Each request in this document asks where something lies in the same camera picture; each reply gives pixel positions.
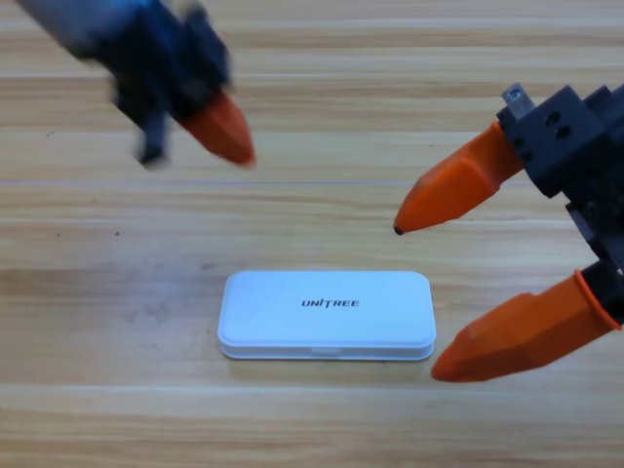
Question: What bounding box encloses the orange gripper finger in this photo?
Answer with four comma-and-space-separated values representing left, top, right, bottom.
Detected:
430, 269, 624, 383

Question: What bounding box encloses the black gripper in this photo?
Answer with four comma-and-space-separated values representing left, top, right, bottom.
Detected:
392, 83, 624, 327
104, 0, 257, 170

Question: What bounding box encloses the white Unitree pencil case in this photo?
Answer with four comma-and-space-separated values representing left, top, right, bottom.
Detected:
216, 270, 437, 362

